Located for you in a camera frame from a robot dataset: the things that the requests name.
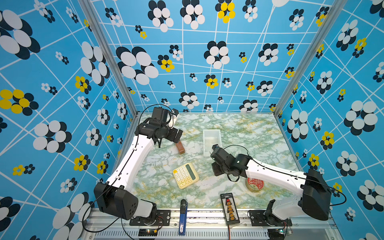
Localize blue black utility knife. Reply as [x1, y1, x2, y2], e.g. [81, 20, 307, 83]
[178, 199, 188, 236]

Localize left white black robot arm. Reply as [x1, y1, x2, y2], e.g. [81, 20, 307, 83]
[94, 107, 183, 223]

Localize yellow calculator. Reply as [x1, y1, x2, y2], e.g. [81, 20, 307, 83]
[173, 163, 200, 189]

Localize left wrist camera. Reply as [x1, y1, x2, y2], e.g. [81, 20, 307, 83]
[168, 109, 179, 129]

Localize right green circuit board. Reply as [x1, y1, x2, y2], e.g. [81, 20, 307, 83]
[268, 229, 285, 240]

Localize aluminium front rail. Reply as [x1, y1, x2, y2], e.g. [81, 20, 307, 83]
[81, 209, 342, 240]

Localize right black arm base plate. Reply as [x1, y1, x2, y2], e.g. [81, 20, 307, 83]
[247, 210, 292, 227]

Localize red round tin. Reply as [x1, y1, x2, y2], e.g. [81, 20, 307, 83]
[245, 178, 265, 192]

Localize green circuit board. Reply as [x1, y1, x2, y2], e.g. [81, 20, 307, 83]
[138, 229, 158, 238]
[268, 229, 285, 240]

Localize black remote with orange buttons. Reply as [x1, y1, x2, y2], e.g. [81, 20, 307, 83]
[220, 193, 240, 225]

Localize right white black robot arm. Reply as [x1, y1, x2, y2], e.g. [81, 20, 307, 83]
[211, 145, 332, 226]

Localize white plastic bin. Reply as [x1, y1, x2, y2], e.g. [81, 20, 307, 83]
[203, 129, 223, 157]

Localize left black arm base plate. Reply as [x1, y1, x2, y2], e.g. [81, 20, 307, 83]
[130, 210, 171, 227]

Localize left green circuit board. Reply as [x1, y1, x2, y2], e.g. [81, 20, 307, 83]
[138, 229, 158, 238]

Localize brown spice jar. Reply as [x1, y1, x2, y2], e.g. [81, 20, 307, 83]
[176, 141, 185, 155]

